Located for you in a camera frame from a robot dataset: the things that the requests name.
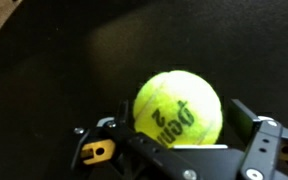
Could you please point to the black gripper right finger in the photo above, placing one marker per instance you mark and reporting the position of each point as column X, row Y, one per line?
column 242, row 120

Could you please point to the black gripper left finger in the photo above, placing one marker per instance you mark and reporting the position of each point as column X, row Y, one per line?
column 124, row 111

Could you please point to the yellow-green tennis ball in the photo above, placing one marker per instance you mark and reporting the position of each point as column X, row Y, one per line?
column 177, row 108

